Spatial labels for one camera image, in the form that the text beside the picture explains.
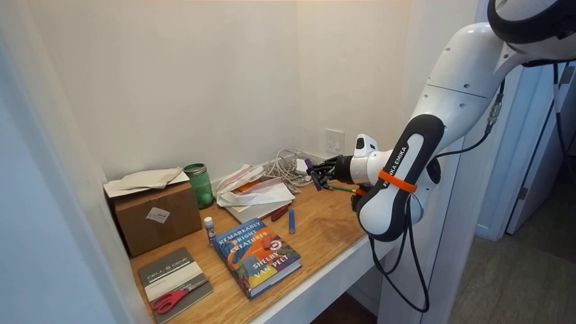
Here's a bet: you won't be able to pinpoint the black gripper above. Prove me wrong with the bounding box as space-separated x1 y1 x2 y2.
307 153 356 192

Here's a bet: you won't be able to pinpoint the purple marker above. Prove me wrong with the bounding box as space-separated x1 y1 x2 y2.
302 156 325 192

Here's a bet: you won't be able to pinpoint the blue marker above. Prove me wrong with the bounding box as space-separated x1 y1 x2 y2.
286 205 298 235

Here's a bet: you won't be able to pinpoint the red marker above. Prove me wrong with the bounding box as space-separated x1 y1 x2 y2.
268 203 293 223

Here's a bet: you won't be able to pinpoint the white notepad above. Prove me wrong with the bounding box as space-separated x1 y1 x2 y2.
221 180 296 225

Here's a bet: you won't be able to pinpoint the white paper stack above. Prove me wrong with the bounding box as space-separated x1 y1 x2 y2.
212 162 266 194

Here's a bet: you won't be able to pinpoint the colourful hardcover book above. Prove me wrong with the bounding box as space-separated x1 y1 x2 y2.
208 217 304 300

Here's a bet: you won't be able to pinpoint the green cup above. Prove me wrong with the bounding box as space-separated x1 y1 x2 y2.
181 162 217 210

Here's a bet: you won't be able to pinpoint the small white glue stick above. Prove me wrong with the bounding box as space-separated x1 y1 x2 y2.
201 214 217 248

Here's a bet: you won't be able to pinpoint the brown cardboard box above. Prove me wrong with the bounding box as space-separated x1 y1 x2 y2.
106 181 205 259

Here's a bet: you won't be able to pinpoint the beige paper sheets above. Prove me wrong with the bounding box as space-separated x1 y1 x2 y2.
100 165 190 199

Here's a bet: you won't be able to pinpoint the grey notebook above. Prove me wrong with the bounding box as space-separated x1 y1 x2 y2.
136 246 215 324

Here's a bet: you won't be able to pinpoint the red scissors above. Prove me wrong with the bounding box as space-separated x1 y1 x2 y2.
149 279 210 316

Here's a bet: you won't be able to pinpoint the white door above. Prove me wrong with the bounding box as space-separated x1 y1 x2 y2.
475 59 576 243

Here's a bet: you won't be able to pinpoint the white wall outlet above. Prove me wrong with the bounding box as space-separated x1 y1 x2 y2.
322 126 349 156

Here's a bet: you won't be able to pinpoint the white cable bundle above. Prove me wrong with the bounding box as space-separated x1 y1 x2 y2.
260 147 314 189

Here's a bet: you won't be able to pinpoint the orange strap band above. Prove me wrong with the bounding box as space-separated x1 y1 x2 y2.
376 169 419 196

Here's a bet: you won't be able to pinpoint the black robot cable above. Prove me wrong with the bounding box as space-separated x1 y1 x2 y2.
430 59 576 163
365 194 431 315

